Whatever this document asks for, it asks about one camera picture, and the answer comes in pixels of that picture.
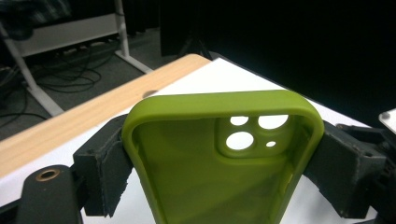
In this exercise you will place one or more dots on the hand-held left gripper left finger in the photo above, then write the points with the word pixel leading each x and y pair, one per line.
pixel 102 168

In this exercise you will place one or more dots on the white desk frame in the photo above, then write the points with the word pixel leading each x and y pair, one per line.
pixel 68 34

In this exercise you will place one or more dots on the green phone case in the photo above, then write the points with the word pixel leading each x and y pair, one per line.
pixel 186 174

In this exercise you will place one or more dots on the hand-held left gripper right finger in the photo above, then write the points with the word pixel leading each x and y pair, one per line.
pixel 345 174

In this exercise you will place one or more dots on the black tripod stand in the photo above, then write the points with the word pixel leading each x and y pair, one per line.
pixel 190 28

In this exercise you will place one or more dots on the dark patterned cloth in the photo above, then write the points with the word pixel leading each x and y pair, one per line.
pixel 28 15

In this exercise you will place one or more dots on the light wooden table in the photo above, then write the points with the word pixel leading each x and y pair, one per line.
pixel 93 112

